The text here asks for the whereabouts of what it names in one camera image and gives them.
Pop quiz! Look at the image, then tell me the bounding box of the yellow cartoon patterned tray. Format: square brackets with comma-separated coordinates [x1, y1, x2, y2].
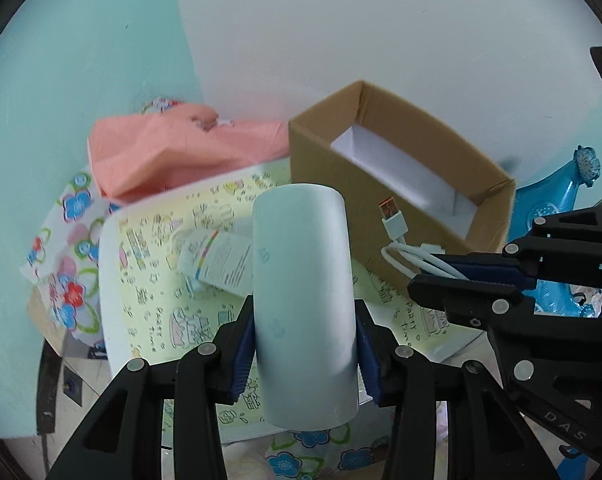
[98, 158, 488, 443]

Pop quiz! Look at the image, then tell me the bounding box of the white usb cable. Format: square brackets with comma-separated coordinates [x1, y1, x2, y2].
[378, 198, 471, 281]

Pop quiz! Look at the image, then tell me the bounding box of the floral patterned cloth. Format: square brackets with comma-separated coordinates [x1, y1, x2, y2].
[18, 96, 193, 348]

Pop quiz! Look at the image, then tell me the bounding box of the white cylindrical roll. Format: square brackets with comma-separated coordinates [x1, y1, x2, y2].
[252, 183, 359, 431]

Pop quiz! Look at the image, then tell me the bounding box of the brown cardboard box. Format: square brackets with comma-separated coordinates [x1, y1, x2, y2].
[288, 80, 516, 292]

